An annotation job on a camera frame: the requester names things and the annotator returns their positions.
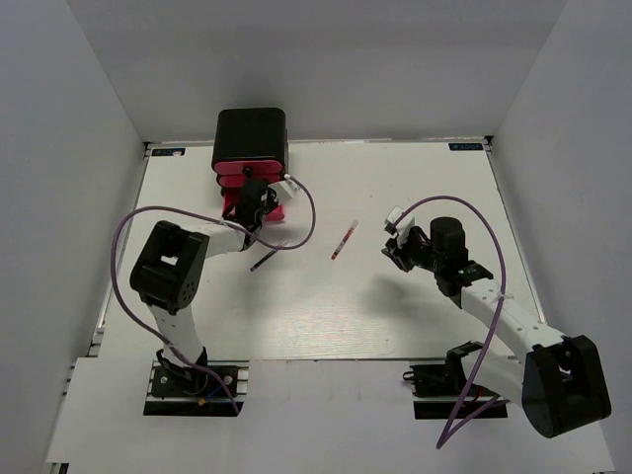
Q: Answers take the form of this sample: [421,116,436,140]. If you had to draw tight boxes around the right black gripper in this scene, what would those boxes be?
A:
[382,227,444,273]

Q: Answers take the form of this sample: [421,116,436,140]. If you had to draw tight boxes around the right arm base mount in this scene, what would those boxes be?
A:
[402,342,508,421]

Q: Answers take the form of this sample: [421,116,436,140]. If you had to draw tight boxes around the red pen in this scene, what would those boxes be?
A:
[331,219,358,261]

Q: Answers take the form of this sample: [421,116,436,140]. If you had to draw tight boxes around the pink drawer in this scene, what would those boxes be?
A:
[222,186,284,227]
[216,174,282,189]
[211,159,284,176]

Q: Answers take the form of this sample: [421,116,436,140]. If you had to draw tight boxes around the pink top drawer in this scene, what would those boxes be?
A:
[211,159,284,176]

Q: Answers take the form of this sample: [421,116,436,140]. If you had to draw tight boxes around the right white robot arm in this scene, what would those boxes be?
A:
[382,207,612,438]

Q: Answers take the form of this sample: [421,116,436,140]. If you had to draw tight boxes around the pink bottom drawer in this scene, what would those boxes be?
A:
[222,186,284,227]

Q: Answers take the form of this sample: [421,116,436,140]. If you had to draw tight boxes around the black drawer cabinet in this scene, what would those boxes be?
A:
[211,108,287,175]

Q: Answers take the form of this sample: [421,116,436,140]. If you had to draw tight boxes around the blue pen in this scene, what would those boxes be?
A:
[250,240,289,273]

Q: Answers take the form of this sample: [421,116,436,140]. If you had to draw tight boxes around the right blue corner label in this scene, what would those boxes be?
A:
[448,142,484,151]

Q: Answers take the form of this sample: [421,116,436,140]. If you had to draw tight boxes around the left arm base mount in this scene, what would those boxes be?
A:
[143,350,250,418]

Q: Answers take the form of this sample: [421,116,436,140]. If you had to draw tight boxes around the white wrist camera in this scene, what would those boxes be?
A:
[384,206,415,246]
[270,174,300,205]

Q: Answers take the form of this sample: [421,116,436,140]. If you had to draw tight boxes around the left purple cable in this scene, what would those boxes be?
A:
[111,175,318,417]

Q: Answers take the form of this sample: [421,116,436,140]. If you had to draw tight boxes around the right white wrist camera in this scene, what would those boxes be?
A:
[384,206,415,246]

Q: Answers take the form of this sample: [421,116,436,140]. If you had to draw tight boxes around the left blue corner label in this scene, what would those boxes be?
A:
[151,147,186,157]

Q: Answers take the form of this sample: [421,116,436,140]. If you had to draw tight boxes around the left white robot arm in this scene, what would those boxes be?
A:
[129,179,295,394]

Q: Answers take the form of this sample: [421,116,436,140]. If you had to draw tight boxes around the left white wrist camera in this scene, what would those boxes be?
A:
[270,174,300,205]

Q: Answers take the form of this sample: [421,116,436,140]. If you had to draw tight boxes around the blue corner label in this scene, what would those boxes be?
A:
[448,142,484,151]
[151,147,186,157]

